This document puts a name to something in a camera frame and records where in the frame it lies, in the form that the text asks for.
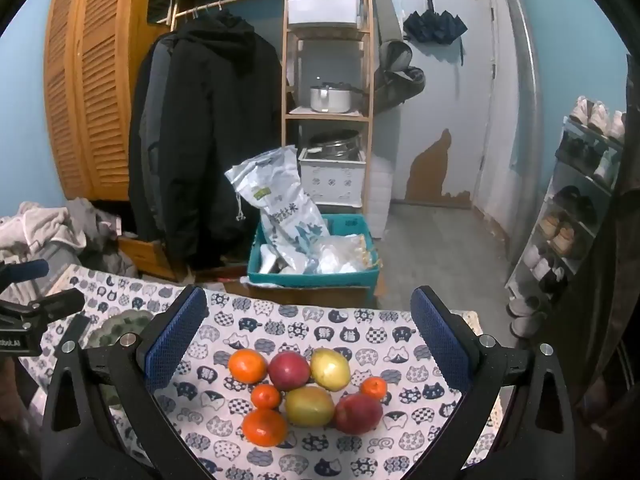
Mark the large orange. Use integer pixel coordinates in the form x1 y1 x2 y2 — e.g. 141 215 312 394
241 408 288 448
228 349 268 385

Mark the small mandarin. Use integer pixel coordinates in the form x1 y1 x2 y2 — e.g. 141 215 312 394
250 384 281 410
359 376 387 401

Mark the red apple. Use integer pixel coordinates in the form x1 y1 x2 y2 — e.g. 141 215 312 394
334 393 383 436
268 351 310 391

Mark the large orange front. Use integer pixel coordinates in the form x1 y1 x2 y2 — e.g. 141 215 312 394
241 408 288 448

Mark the green yellow pear front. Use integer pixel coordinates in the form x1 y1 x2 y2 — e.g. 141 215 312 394
284 386 335 428

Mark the pile of grey clothes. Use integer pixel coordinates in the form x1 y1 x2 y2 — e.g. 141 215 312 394
1 198 137 304

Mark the green patterned plate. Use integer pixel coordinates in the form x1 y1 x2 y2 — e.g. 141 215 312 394
87 309 154 348

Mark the wooden drawer box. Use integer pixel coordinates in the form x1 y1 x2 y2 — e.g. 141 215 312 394
117 236 188 282

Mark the cat pattern tablecloth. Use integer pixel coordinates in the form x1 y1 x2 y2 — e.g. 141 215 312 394
29 262 507 480

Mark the black hanging jacket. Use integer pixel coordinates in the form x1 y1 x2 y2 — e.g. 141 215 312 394
128 10 282 272

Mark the clear plastic bag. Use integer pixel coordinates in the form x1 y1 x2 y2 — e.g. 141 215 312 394
305 234 381 275

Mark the wooden louvered wardrobe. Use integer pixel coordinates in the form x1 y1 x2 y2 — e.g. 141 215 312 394
43 0 168 200

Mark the white rice bag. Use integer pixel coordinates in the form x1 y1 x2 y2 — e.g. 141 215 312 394
226 145 329 274

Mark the teal plastic crate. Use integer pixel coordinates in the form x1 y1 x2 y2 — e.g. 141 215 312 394
246 214 381 295

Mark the shoe rack with shoes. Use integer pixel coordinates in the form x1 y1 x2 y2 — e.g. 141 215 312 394
506 96 625 340

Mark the white patterned storage box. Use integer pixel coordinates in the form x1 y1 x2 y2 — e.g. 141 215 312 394
298 148 367 208

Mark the white door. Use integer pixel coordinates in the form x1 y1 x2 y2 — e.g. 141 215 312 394
394 0 495 209

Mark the steel pot on box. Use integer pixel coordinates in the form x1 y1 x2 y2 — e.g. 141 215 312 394
307 129 361 160

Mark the wooden shelf rack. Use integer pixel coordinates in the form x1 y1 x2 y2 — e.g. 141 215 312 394
281 0 376 212

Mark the white cooking pot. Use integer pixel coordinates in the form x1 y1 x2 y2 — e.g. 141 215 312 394
309 82 362 114

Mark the grey hanging bag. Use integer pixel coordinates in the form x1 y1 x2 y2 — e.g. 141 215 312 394
373 40 425 115

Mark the dark folded umbrella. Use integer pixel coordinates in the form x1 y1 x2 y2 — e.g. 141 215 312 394
404 10 468 46

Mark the white plastic drawer bin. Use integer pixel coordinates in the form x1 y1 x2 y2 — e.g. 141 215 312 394
285 0 360 27

